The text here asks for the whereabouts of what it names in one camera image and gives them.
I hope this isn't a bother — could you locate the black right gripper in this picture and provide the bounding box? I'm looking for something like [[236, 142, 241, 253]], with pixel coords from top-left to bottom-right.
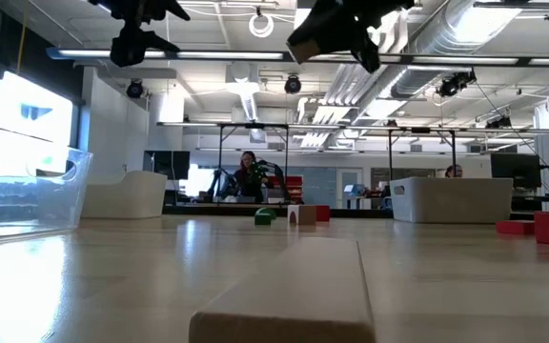
[[286, 0, 417, 75]]

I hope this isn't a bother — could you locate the wooden arch block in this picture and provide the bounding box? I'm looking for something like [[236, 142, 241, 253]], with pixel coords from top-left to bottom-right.
[[287, 204, 317, 227]]

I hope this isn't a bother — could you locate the green half-cylinder block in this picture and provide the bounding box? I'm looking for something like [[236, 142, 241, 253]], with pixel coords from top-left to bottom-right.
[[254, 207, 278, 227]]

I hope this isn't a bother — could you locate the long wooden plank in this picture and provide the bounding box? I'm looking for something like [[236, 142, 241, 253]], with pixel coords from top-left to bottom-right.
[[188, 236, 376, 343]]

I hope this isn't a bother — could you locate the black ceiling spotlight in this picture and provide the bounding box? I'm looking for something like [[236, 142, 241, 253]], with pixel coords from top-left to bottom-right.
[[436, 70, 478, 99]]

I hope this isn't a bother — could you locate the LED light bar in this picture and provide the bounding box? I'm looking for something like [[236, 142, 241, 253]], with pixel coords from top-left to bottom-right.
[[45, 46, 549, 67]]

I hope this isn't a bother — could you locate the bright window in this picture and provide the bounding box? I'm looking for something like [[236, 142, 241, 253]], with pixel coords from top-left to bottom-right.
[[0, 71, 74, 144]]

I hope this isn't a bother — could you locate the black monitor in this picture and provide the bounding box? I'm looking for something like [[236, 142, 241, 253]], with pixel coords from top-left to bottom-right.
[[490, 151, 542, 190], [143, 151, 192, 181]]

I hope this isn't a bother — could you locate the white door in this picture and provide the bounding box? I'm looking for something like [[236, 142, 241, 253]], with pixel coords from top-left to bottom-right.
[[335, 167, 364, 210]]

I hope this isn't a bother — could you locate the red drawer cabinet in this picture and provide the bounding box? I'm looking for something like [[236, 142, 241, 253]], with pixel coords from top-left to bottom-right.
[[274, 175, 304, 204]]

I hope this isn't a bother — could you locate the white plastic bin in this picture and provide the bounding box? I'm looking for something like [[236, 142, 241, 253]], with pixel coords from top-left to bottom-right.
[[389, 176, 515, 225], [80, 170, 169, 220]]

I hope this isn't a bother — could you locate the clear plastic bin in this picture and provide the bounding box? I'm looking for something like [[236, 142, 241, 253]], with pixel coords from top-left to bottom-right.
[[0, 124, 93, 242]]

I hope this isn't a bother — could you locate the silver air duct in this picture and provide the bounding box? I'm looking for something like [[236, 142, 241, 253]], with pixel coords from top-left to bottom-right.
[[388, 0, 526, 99]]

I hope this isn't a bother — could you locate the black station frame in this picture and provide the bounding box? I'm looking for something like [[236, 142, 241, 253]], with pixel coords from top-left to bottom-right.
[[216, 122, 291, 207], [387, 126, 458, 181]]

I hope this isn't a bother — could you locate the white cable coil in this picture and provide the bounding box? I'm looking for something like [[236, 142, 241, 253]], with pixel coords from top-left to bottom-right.
[[248, 12, 275, 39]]

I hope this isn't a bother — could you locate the black aluminium table frame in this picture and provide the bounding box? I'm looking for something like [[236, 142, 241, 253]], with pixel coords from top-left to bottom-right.
[[162, 203, 538, 221]]

